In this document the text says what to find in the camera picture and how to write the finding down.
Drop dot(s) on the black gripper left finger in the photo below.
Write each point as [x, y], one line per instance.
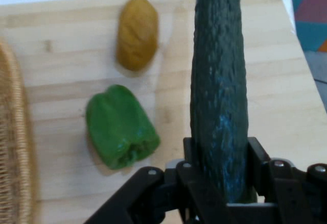
[178, 190]

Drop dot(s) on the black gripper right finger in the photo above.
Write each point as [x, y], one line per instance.
[283, 190]

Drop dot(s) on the dark green toy cucumber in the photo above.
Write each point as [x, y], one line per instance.
[219, 81]

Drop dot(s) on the green toy bell pepper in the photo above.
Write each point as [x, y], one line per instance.
[120, 127]

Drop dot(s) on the yellow-brown potato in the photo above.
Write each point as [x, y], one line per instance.
[137, 34]

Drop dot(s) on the woven wicker basket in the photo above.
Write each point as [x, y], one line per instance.
[12, 142]

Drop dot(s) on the colourful geometric patterned mat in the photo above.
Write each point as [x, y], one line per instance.
[310, 14]

